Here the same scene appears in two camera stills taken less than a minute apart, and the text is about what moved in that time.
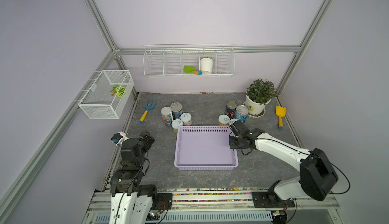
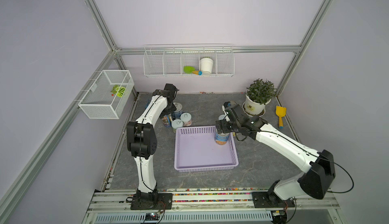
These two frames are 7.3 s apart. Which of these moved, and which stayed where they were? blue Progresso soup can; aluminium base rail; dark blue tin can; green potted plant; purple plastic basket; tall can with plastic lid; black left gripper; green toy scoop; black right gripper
Moved: black right gripper; blue Progresso soup can; black left gripper
Stayed: green toy scoop; aluminium base rail; dark blue tin can; green potted plant; tall can with plastic lid; purple plastic basket
